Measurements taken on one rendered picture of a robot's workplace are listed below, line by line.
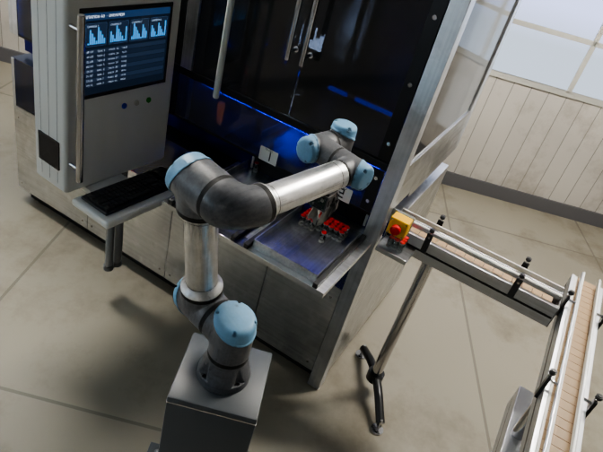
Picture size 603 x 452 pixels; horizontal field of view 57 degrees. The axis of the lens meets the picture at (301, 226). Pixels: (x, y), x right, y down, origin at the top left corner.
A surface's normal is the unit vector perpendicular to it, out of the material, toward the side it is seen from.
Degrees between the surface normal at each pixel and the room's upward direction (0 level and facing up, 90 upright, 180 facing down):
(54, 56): 90
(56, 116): 90
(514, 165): 90
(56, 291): 0
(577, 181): 90
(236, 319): 7
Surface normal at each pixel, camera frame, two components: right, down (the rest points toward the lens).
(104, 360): 0.23, -0.80
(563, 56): -0.13, 0.54
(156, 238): -0.49, 0.39
